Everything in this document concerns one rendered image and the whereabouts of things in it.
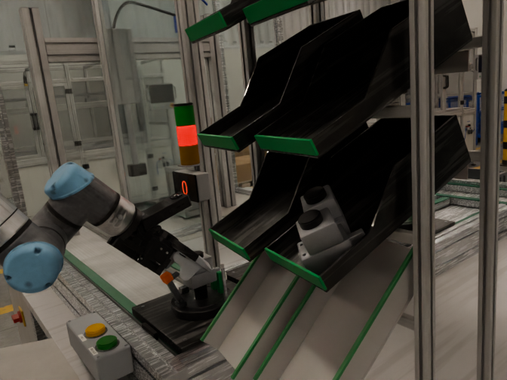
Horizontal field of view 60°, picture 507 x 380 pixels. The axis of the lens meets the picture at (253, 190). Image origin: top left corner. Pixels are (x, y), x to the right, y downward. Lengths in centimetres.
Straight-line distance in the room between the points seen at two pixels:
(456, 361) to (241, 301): 47
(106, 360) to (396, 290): 58
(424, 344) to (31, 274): 55
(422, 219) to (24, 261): 54
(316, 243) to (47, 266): 39
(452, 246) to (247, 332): 83
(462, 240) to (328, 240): 99
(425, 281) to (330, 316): 17
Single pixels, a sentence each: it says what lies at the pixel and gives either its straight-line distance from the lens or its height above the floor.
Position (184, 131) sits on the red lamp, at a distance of 113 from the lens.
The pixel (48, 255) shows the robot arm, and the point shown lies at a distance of 71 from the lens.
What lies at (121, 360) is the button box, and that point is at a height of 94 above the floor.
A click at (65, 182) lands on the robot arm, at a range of 82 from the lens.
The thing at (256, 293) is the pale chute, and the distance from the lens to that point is 81.
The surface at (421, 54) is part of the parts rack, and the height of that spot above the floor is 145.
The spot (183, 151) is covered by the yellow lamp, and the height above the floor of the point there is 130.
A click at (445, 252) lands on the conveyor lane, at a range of 143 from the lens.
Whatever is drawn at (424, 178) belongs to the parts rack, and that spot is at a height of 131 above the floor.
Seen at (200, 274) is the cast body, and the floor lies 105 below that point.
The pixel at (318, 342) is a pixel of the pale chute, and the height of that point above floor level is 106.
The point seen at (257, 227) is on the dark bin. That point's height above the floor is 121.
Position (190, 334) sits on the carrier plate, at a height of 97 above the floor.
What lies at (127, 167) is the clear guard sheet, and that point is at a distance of 165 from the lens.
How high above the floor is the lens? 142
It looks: 12 degrees down
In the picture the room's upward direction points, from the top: 5 degrees counter-clockwise
